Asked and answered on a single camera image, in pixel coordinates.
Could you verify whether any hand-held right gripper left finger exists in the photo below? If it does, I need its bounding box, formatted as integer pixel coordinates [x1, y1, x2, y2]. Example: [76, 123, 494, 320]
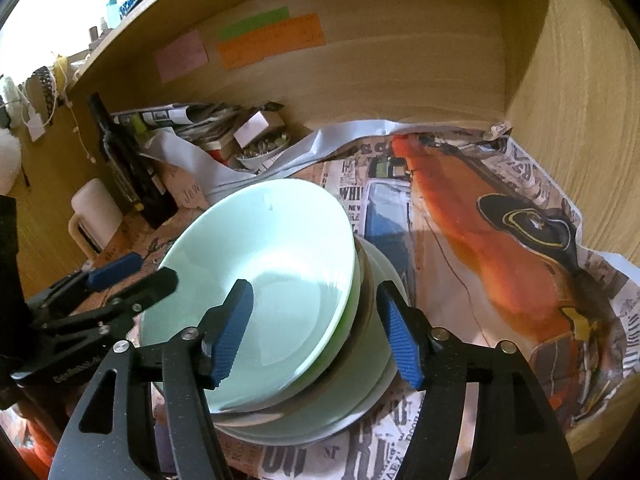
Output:
[47, 279, 255, 480]

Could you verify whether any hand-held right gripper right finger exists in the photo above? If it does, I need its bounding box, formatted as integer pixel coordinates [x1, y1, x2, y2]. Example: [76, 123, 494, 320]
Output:
[376, 280, 581, 480]

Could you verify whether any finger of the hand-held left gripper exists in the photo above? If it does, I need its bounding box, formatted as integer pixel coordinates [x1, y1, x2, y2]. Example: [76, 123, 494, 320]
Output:
[42, 267, 179, 335]
[27, 252, 143, 313]

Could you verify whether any pink bowl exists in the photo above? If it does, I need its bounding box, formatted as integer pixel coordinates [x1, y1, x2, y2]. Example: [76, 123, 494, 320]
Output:
[210, 237, 375, 418]

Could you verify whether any mint green bowl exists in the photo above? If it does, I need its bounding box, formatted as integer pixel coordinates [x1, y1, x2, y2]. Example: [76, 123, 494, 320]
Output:
[141, 180, 362, 413]

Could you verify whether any mint green plate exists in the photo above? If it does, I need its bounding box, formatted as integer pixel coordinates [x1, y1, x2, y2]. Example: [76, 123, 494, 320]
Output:
[215, 240, 416, 441]

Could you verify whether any white plate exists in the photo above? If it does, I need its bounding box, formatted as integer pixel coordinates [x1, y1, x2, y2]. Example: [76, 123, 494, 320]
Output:
[217, 360, 411, 447]

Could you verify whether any white mug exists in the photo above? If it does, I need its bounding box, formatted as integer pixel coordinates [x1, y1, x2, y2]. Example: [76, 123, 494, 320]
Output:
[67, 178, 125, 259]

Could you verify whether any dark wine bottle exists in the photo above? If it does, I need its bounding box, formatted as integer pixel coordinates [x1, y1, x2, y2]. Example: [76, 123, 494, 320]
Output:
[89, 92, 180, 228]

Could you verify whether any newspaper print table mat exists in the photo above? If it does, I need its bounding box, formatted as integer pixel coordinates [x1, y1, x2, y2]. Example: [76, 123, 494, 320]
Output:
[150, 120, 640, 480]

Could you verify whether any white fluffy pompom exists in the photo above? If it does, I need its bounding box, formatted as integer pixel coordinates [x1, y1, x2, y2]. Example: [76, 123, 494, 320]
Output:
[0, 127, 23, 193]

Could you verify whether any stack of newspapers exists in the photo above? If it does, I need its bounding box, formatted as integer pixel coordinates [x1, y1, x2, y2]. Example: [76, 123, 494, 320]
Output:
[110, 101, 283, 153]

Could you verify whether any small dish of trinkets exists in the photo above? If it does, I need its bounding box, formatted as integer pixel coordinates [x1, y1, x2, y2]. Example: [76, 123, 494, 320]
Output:
[235, 132, 291, 173]

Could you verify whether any small pale cardboard box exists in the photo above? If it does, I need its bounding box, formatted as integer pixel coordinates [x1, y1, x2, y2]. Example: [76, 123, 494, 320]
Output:
[234, 111, 286, 148]

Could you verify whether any patterned headband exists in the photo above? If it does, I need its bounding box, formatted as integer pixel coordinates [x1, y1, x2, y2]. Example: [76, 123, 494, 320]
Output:
[27, 65, 56, 111]

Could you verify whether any white fluffy headband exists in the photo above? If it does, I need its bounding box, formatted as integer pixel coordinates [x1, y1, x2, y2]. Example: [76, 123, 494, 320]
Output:
[0, 75, 21, 111]

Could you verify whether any yellow headband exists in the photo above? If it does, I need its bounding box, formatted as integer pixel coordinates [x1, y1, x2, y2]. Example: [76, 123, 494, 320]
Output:
[52, 55, 71, 88]

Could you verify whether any pink sticky note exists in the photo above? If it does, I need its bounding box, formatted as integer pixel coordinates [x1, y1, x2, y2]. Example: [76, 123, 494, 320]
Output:
[155, 29, 208, 83]

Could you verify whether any orange sticky note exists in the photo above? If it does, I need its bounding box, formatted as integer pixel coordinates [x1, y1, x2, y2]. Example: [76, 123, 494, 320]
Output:
[218, 12, 326, 71]

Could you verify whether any green sticky note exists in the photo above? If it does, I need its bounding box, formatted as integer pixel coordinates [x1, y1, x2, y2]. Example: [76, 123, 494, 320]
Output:
[216, 6, 291, 42]

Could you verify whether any white charger with cable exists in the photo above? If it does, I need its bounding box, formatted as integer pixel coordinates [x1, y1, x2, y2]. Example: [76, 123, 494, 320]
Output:
[20, 85, 98, 163]

